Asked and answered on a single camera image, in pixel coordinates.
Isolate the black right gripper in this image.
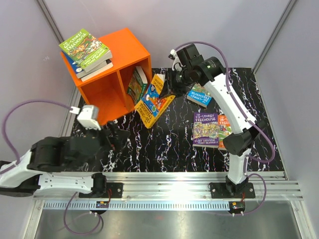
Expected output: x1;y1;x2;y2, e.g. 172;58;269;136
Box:
159;68;192;101

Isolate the bright blue paperback book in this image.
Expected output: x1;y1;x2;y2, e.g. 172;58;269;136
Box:
135;74;175;129

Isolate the green 104-storey treehouse book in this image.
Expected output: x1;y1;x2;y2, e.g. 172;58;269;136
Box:
127;66;148;105

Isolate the teal 26-storey treehouse book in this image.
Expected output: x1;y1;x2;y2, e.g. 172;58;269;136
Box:
186;84;212;108

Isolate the purple 52-storey treehouse book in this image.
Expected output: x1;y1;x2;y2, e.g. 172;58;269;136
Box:
193;113;219;148

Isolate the orange 78-storey treehouse book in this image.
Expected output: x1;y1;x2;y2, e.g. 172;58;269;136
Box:
218;115;232;150

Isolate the blue 91-storey treehouse book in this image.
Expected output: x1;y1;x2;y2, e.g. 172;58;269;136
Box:
65;55;113;82

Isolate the lime 65-storey treehouse book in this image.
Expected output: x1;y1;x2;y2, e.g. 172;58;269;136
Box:
59;29;113;72

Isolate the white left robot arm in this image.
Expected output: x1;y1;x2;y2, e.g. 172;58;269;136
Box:
0;121;130;198

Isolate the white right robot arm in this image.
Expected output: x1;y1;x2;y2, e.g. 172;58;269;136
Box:
159;42;266;198

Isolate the orange two-compartment shelf box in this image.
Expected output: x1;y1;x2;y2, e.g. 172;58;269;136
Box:
60;28;152;125

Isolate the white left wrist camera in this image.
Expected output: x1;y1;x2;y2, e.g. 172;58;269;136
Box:
69;105;101;130

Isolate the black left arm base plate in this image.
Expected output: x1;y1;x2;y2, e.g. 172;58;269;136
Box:
78;182;124;199

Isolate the aluminium mounting rail frame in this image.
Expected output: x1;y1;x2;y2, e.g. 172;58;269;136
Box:
33;172;303;211

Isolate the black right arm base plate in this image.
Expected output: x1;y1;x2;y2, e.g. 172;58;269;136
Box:
209;182;256;199

